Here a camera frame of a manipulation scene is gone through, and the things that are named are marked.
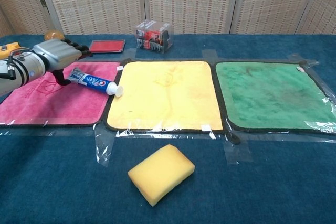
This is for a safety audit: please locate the pink cloth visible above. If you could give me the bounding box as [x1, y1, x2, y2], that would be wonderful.
[0, 61, 121, 127]

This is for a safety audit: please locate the blue and white toothpaste tube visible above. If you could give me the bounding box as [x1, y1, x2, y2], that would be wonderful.
[67, 67, 124, 98]

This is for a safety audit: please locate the red ink pad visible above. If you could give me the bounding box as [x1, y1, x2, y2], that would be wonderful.
[88, 39, 126, 54]

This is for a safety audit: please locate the orange jelly cup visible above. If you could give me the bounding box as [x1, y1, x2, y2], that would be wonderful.
[44, 29, 65, 41]

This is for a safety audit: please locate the clear box of black-red cards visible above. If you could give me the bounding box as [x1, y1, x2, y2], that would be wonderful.
[135, 20, 174, 52]

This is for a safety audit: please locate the bamboo folding screen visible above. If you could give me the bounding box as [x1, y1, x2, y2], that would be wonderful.
[0, 0, 336, 36]

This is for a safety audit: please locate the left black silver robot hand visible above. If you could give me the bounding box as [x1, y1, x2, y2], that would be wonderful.
[33, 37, 93, 86]

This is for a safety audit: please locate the yellow tape measure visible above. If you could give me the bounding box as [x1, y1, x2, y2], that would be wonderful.
[0, 42, 21, 60]

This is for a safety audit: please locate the crinkled clear tape strip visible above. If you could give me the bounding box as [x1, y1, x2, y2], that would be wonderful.
[93, 125, 116, 167]

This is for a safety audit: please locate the yellow cloth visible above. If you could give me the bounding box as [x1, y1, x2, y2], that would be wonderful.
[104, 60, 224, 132]

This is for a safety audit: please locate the yellow sponge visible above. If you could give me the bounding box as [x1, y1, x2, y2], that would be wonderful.
[127, 144, 196, 206]

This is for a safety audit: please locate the green cloth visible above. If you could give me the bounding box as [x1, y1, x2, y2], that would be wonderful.
[215, 61, 336, 133]

